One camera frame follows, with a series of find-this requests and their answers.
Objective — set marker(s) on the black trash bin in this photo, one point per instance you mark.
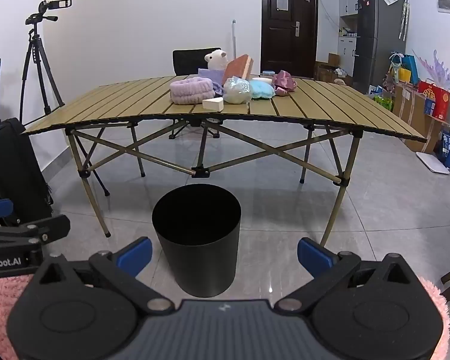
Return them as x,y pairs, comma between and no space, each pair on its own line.
197,262

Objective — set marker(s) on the yellow gift bag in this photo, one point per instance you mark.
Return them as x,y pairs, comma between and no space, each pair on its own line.
399,74

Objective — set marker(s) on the grey refrigerator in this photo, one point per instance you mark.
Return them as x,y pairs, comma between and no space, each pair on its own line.
378,26

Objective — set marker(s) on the person's left forearm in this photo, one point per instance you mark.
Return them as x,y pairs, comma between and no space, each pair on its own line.
3,307

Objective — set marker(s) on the person's right forearm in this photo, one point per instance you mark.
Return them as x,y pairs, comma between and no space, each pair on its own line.
437,300

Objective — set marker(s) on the blue fluffy sponge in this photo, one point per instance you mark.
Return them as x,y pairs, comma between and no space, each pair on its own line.
262,89

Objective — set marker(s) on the blue gift bag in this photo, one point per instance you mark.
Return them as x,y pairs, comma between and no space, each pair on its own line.
410,68

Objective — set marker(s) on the dark brown door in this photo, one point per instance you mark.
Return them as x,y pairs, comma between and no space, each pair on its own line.
288,45

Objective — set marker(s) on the white bathroom scale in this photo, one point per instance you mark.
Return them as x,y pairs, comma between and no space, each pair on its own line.
431,162

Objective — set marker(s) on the large cardboard box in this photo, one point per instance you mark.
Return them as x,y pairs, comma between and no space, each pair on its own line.
412,116

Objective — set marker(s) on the green bag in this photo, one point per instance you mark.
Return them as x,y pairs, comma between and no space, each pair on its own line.
383,103

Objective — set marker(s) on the black suitcase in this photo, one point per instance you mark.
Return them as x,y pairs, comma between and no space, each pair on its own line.
11,165

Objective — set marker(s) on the brown sponge block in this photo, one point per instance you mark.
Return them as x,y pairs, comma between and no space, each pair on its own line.
238,69

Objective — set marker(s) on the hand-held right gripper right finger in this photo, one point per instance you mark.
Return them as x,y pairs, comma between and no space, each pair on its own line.
315,257

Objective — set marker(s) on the black tripod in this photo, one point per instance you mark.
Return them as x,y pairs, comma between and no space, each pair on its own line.
33,33

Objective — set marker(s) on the red gift box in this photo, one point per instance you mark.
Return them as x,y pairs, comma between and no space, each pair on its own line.
433,101

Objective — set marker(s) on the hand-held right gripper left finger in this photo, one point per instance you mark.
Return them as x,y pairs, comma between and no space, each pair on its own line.
135,255

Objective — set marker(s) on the yellow white plush sheep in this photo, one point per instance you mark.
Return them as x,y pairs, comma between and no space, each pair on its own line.
215,59

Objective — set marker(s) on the black folding chair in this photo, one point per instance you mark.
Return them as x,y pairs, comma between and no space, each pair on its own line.
191,62

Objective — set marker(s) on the iridescent plastic bag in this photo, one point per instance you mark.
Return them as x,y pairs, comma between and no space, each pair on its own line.
237,90

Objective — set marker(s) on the purple coral decoration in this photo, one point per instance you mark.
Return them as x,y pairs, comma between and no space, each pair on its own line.
440,69

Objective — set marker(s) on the pink satin cloth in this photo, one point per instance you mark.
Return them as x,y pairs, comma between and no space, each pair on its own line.
284,82

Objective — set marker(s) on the purple fuzzy headband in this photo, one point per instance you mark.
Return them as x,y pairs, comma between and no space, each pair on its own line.
189,90

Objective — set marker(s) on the purple towel cloth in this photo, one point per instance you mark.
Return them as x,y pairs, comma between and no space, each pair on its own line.
217,89

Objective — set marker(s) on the white foam block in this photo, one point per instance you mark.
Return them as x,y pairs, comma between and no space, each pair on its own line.
213,104

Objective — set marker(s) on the folding camping table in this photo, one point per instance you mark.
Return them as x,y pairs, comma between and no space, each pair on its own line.
135,97

